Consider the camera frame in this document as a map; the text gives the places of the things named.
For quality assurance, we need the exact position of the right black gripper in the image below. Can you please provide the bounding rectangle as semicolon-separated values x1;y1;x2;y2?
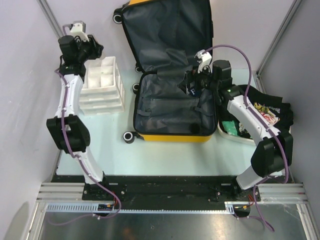
177;61;219;95

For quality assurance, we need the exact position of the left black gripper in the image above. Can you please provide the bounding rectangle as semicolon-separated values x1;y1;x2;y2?
74;34;104;63

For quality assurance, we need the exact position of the dark blue round tin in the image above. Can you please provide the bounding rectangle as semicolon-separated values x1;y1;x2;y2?
188;87;202;98

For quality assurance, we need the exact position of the white plastic drawer organizer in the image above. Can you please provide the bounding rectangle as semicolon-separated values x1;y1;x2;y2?
79;56;125;116

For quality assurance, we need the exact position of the green cloth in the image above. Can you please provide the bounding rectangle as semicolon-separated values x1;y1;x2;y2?
222;120;240;137

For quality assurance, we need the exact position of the yellow Pikachu hard-shell suitcase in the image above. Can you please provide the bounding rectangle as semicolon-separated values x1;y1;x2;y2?
112;0;218;144

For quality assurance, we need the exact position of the black floral print t-shirt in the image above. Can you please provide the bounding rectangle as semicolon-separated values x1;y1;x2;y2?
220;86;294;139

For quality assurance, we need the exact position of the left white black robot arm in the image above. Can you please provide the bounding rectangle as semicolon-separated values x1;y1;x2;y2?
46;34;111;200

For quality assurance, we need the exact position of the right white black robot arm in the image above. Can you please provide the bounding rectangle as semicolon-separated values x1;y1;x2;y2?
181;60;293;201

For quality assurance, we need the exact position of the black round cap container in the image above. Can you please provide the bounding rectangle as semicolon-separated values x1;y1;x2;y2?
189;123;201;135

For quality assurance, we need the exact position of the white plastic tray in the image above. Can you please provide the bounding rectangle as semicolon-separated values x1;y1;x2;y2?
217;122;255;146

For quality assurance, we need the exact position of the light blue table mat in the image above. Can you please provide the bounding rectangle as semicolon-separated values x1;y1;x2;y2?
56;69;266;177

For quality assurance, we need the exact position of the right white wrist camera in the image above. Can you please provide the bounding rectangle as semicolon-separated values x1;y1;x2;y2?
194;49;212;74

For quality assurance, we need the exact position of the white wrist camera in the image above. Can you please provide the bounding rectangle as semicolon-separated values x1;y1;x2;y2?
70;20;89;42
194;49;212;74

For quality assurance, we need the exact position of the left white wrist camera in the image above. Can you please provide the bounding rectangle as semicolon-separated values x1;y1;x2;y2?
70;20;89;42

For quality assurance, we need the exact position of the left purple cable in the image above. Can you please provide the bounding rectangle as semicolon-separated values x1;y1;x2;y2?
47;23;122;226

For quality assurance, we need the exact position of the purple cable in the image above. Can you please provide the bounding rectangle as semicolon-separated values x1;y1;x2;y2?
47;23;122;226
203;44;291;232

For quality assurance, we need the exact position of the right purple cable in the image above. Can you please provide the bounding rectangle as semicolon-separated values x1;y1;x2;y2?
203;44;291;232

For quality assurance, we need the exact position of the grey slotted cable duct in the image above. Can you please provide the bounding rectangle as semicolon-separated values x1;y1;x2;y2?
45;202;235;215

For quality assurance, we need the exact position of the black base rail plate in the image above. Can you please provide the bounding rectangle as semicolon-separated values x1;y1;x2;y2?
52;175;261;210

